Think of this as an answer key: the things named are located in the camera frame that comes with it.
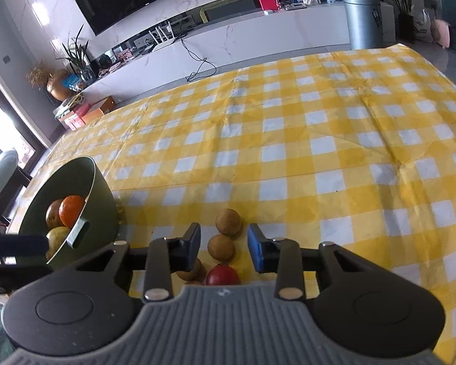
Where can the pink photo frame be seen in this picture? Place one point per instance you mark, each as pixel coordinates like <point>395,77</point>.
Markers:
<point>124,55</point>

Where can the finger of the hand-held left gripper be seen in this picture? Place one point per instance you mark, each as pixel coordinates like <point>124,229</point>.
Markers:
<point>15,273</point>
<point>19,245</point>

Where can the tan longan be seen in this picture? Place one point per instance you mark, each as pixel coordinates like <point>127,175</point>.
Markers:
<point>192,283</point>
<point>228,222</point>
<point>193,273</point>
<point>221,249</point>

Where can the red box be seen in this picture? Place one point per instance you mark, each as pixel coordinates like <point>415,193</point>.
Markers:
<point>268,3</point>

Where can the golden gourd vase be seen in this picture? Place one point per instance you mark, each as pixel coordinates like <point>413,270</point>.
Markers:
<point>59,87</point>

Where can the silver trash can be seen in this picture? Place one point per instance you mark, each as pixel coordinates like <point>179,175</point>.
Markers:
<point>361,22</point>

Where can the green plant in glass vase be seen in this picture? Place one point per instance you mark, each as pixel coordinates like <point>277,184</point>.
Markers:
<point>78,55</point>

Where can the yellow framed dark board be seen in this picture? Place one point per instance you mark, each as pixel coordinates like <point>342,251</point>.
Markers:
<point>231,7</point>

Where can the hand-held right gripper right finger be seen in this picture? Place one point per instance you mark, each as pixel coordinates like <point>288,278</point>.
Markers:
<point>255,247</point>

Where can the red cherry tomato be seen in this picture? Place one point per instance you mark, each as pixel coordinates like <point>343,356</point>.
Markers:
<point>222,275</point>

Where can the black wall socket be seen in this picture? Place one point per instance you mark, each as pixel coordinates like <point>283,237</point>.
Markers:
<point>430,3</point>

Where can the tall-leaved potted plant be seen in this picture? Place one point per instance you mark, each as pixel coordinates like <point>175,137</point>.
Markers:
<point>404,3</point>

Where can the white plastic bag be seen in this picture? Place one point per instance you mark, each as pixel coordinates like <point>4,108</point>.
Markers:
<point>422,26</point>

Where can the dried flower bunch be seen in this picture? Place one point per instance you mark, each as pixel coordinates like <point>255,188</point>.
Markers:
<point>38,75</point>

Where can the large yellow-green pear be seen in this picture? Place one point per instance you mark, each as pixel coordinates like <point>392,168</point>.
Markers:
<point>57,239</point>

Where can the yellow checked tablecloth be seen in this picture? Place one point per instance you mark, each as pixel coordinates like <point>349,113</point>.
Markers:
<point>307,140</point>

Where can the orange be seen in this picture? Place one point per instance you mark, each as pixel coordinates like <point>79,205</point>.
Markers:
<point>71,210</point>

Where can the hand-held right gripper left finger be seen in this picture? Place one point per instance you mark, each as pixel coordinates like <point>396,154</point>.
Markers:
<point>192,245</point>

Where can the white marble television cabinet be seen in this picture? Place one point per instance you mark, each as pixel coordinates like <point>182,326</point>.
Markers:
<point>250,34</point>

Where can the white router with antennas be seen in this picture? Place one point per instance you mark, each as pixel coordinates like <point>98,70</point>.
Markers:
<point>164,45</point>

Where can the orange cardboard box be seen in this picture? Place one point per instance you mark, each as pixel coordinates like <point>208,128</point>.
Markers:
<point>100,110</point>

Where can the dark chair with green cushion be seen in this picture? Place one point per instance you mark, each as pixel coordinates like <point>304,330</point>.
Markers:
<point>2,182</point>

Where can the green colander bowl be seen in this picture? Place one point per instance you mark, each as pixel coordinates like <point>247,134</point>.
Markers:
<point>102,205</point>

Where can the blue snack bag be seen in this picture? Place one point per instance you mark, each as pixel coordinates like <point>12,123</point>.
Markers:
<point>72,82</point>

